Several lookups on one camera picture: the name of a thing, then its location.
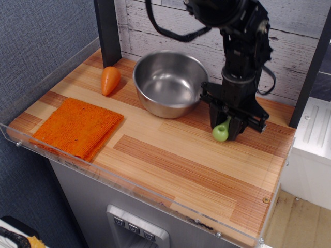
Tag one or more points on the clear acrylic front guard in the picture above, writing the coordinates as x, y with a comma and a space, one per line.
139, 190

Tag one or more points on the stainless steel bowl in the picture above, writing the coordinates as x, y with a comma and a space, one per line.
168, 83

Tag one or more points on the dark right upright post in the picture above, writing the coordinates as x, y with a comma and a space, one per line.
311, 74

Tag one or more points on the dark left upright post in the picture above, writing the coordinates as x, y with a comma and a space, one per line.
108, 32

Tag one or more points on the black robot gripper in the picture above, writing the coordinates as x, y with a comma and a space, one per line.
235, 98

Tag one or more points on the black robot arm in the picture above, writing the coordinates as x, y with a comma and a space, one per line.
244, 26

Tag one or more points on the clear acrylic left guard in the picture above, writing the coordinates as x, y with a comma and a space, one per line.
11, 108

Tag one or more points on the orange folded cloth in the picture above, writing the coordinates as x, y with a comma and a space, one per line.
77, 128

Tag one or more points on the silver dispenser button panel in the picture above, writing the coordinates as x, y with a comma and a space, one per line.
131, 231

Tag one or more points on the dark upright post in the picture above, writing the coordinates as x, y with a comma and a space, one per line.
108, 32
311, 74

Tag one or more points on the green handled grey spatula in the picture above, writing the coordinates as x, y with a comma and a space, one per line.
221, 131

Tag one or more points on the orange plastic carrot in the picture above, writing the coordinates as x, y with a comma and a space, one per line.
110, 78

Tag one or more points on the grey toy fridge cabinet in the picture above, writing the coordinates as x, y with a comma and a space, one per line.
89, 198

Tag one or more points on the white ribbed side unit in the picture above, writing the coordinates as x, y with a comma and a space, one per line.
313, 131

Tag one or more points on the clear acrylic guard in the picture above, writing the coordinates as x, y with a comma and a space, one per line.
139, 190
11, 108

